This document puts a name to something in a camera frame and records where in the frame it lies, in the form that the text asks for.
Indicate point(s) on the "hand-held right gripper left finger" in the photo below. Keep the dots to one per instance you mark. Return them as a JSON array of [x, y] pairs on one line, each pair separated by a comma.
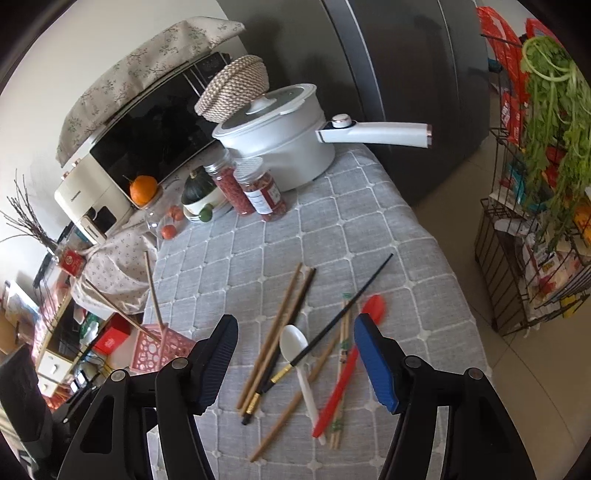
[[217, 362]]

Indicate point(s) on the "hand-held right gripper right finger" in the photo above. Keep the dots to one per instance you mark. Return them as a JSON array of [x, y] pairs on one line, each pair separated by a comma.
[[376, 364]]

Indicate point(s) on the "red plastic spoon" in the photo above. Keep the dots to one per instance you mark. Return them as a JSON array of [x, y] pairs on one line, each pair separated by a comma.
[[342, 382]]

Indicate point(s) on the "paper-wrapped disposable chopsticks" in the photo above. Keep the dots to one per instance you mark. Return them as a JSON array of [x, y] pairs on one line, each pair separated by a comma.
[[343, 341]]

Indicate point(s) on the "thin black chopstick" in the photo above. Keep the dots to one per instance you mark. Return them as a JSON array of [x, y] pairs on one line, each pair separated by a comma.
[[351, 304]]

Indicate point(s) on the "pink plastic basket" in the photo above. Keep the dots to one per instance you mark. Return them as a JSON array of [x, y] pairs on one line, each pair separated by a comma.
[[152, 351]]

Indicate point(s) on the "white plastic spoon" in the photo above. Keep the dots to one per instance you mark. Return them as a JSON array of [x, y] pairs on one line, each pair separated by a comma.
[[293, 344]]

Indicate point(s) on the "dark brown chopstick gold band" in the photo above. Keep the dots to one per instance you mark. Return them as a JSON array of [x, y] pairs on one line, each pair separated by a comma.
[[296, 308]]

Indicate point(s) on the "red cardboard box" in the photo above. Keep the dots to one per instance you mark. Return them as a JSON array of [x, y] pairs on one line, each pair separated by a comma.
[[111, 341]]

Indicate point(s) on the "small red tomatoes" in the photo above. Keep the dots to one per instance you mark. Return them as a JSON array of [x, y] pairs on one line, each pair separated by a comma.
[[169, 231]]

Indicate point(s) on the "grey checked tablecloth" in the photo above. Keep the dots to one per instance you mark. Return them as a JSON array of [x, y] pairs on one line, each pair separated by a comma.
[[369, 221]]

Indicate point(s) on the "green lime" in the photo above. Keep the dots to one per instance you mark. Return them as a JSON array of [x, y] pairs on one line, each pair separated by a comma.
[[205, 214]]

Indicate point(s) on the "small tangerine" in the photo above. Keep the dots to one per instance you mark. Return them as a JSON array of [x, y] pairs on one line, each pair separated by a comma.
[[176, 213]]

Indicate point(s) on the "white ceramic bowl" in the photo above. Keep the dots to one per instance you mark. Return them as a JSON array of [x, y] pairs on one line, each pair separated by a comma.
[[220, 203]]

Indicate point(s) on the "clear jar of red berries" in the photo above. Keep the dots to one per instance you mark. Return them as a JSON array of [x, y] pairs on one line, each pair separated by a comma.
[[231, 189]]

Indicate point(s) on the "red label plastic jar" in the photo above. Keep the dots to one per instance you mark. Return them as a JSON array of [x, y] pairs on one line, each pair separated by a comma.
[[263, 194]]

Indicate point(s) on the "dark green squash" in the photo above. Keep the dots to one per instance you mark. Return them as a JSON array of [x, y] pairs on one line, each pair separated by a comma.
[[198, 188]]

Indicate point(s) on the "orange fruit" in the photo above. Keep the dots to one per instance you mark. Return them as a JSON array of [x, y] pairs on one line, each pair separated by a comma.
[[144, 190]]

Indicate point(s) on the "cream air fryer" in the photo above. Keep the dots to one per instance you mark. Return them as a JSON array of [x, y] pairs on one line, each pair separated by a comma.
[[87, 194]]

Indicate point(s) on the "white electric pot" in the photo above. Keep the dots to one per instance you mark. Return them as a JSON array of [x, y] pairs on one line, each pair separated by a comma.
[[286, 154]]

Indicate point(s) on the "dried twigs bunch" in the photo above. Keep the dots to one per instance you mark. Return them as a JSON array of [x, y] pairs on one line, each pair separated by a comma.
[[32, 226]]

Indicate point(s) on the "black microwave oven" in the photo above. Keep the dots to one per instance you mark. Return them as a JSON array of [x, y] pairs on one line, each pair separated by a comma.
[[152, 124]]

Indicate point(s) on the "white pot lid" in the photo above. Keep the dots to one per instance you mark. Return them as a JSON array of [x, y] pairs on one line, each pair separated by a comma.
[[281, 104]]

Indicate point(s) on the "woven straw basket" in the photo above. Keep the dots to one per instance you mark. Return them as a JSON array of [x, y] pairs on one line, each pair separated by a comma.
[[235, 83]]

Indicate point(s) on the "grey refrigerator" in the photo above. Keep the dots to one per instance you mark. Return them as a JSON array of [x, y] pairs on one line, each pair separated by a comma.
[[392, 69]]

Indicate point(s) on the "green leafy vegetables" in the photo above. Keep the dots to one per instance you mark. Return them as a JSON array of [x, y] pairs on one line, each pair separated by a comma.
[[549, 120]]

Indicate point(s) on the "floral cloth cover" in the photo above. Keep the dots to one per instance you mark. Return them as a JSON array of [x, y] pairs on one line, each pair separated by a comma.
[[138, 64]]

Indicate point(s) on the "red plastic bag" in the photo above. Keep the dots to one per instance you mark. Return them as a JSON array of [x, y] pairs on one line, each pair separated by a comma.
[[496, 32]]

